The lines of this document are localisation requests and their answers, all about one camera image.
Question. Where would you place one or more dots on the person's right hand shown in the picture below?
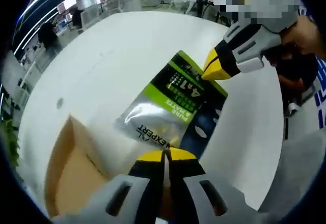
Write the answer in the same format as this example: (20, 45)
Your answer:
(305, 38)

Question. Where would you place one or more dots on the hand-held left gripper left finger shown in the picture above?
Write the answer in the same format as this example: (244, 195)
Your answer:
(122, 201)

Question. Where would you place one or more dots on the green silver soft item packet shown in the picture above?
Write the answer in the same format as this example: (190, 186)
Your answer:
(173, 99)

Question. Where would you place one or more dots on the brown cardboard shoe box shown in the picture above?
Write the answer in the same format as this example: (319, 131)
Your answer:
(76, 163)

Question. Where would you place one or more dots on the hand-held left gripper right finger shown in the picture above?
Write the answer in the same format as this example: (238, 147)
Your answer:
(198, 201)

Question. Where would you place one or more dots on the pink white monitor screen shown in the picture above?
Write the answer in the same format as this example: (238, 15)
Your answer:
(71, 1)

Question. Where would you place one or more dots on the green potted plant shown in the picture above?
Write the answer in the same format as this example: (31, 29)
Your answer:
(11, 142)

